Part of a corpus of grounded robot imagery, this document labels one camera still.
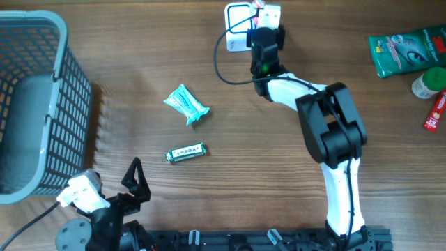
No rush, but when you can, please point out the orange white small box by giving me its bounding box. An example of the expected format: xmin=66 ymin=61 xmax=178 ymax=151
xmin=252 ymin=0 xmax=266 ymax=27

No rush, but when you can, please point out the green white candy bar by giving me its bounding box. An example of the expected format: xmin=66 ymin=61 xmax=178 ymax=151
xmin=164 ymin=142 xmax=207 ymax=162

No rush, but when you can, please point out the teal white packet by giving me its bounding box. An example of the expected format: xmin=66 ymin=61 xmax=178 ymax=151
xmin=164 ymin=84 xmax=210 ymax=126

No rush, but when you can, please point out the green 3M gloves packet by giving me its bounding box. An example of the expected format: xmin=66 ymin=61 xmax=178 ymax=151
xmin=368 ymin=24 xmax=445 ymax=78

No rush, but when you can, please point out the green cap white bottle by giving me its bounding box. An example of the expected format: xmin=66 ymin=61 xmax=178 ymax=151
xmin=412 ymin=67 xmax=445 ymax=99

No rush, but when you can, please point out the red Nescafe sachet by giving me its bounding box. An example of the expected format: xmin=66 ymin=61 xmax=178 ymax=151
xmin=424 ymin=90 xmax=445 ymax=132

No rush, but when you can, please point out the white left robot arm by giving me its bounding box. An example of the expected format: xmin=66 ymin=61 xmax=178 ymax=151
xmin=55 ymin=158 xmax=157 ymax=251

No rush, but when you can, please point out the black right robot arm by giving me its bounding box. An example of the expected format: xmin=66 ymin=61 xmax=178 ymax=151
xmin=247 ymin=26 xmax=367 ymax=250

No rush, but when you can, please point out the white barcode scanner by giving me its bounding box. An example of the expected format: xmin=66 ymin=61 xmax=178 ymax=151
xmin=224 ymin=2 xmax=254 ymax=52

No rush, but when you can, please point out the grey plastic mesh basket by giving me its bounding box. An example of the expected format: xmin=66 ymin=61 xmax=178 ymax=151
xmin=1 ymin=10 xmax=93 ymax=205

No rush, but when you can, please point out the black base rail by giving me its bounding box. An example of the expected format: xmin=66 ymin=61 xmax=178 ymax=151
xmin=82 ymin=228 xmax=394 ymax=251

